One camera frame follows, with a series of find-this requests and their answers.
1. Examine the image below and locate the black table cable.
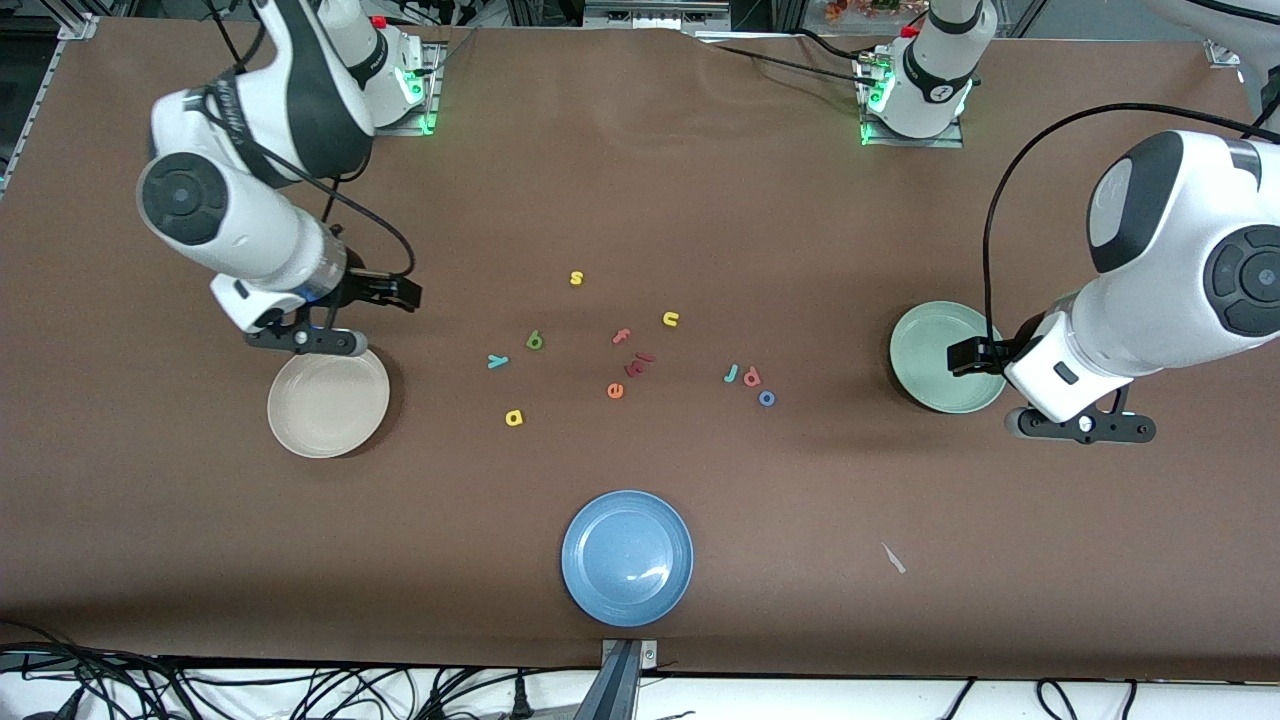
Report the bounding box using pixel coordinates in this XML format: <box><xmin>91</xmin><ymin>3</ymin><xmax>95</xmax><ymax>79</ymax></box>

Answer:
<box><xmin>700</xmin><ymin>40</ymin><xmax>869</xmax><ymax>89</ymax></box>
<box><xmin>795</xmin><ymin>28</ymin><xmax>879</xmax><ymax>65</ymax></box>

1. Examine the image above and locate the blue plate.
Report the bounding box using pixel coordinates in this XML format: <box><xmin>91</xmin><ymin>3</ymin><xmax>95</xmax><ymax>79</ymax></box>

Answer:
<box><xmin>561</xmin><ymin>489</ymin><xmax>694</xmax><ymax>628</ymax></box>

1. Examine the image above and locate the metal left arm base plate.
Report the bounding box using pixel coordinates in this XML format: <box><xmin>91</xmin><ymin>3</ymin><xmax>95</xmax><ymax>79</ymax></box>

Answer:
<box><xmin>858</xmin><ymin>55</ymin><xmax>966</xmax><ymax>149</ymax></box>

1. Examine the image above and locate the beige brown plate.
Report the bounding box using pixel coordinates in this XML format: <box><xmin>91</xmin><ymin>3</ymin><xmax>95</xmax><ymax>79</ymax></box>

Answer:
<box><xmin>267</xmin><ymin>345</ymin><xmax>391</xmax><ymax>459</ymax></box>

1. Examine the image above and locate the pale green plate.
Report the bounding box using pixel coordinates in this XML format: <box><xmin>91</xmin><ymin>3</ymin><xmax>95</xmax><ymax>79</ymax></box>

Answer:
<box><xmin>889</xmin><ymin>301</ymin><xmax>1006</xmax><ymax>415</ymax></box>

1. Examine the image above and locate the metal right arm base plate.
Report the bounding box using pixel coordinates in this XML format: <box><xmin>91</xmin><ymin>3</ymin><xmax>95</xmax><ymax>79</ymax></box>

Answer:
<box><xmin>370</xmin><ymin>42</ymin><xmax>443</xmax><ymax>137</ymax></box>

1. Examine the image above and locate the grey metal box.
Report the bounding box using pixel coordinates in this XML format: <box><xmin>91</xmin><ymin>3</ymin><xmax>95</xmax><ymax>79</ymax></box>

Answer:
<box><xmin>583</xmin><ymin>0</ymin><xmax>731</xmax><ymax>29</ymax></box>

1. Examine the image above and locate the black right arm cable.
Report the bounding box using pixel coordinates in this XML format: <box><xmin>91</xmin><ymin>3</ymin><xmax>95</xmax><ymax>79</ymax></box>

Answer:
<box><xmin>200</xmin><ymin>0</ymin><xmax>417</xmax><ymax>281</ymax></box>

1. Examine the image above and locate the grey metal camera mount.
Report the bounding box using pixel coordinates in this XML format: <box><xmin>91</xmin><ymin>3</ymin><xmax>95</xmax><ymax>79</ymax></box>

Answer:
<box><xmin>575</xmin><ymin>638</ymin><xmax>661</xmax><ymax>720</ymax></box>

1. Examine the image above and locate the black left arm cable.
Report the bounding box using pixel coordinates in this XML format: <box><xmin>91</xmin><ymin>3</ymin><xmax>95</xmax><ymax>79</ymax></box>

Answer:
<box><xmin>983</xmin><ymin>103</ymin><xmax>1280</xmax><ymax>351</ymax></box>

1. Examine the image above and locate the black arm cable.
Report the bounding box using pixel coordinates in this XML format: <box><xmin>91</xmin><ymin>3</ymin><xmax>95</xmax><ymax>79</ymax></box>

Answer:
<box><xmin>983</xmin><ymin>103</ymin><xmax>1280</xmax><ymax>351</ymax></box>
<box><xmin>200</xmin><ymin>0</ymin><xmax>417</xmax><ymax>281</ymax></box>

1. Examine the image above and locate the brown table cover sheet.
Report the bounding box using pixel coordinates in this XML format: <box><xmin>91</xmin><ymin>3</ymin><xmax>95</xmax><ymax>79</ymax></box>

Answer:
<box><xmin>0</xmin><ymin>18</ymin><xmax>1280</xmax><ymax>683</ymax></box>

